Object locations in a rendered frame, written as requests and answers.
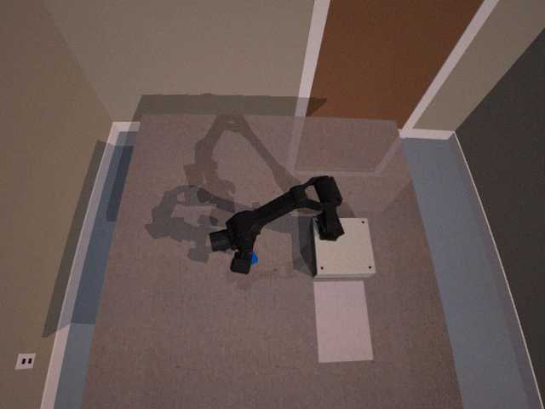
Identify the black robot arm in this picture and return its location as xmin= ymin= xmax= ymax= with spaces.
xmin=209 ymin=176 xmax=344 ymax=252

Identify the blue cube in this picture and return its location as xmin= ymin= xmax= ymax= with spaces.
xmin=250 ymin=251 xmax=258 ymax=266

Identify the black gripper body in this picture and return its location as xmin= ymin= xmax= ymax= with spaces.
xmin=230 ymin=236 xmax=255 ymax=274

